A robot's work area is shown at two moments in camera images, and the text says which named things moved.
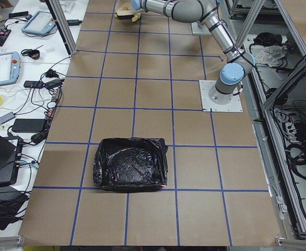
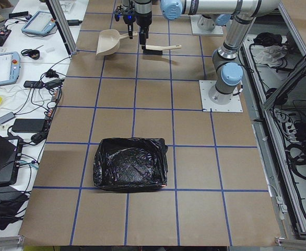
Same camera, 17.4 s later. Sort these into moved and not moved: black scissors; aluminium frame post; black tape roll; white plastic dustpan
Moved: white plastic dustpan
Not moved: black scissors; aluminium frame post; black tape roll
